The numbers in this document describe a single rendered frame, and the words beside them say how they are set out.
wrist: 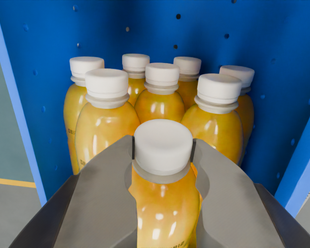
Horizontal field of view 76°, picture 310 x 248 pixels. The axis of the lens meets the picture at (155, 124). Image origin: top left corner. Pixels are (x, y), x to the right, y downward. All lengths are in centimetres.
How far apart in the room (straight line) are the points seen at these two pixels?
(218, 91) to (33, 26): 19
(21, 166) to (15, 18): 180
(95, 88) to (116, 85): 2
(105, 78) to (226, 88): 10
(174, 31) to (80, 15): 14
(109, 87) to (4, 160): 189
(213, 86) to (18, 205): 226
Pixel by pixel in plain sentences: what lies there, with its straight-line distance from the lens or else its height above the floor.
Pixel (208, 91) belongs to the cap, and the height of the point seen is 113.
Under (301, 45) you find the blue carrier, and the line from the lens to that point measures 25.
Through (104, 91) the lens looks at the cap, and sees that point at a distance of 18.
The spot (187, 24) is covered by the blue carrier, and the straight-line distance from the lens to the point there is 33.
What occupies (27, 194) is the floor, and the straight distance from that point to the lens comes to 220.
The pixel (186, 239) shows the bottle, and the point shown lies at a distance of 18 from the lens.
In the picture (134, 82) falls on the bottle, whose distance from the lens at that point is 28.
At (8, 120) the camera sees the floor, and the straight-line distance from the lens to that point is 179.
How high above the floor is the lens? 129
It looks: 63 degrees down
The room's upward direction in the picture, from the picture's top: 180 degrees counter-clockwise
